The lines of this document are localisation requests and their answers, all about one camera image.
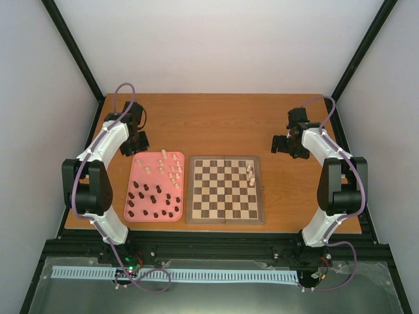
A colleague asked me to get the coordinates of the light blue cable duct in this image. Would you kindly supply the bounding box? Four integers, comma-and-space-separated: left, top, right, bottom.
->
50, 266, 299, 285

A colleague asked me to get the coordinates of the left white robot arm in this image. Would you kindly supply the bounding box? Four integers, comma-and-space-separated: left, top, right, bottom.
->
62, 101, 149, 264

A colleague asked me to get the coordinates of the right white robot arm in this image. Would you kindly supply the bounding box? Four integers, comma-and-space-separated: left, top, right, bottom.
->
271, 107, 368, 266

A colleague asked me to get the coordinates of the black aluminium frame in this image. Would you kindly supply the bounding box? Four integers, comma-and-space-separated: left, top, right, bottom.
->
20, 1, 412, 313

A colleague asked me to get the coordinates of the wooden chess board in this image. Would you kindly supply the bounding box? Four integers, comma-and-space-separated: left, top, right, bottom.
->
186, 156, 264, 224

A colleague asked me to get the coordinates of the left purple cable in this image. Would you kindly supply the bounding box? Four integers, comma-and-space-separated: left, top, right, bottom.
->
70, 82, 172, 293

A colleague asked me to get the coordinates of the pink plastic tray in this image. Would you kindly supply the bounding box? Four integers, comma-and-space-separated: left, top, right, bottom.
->
124, 151, 185, 222

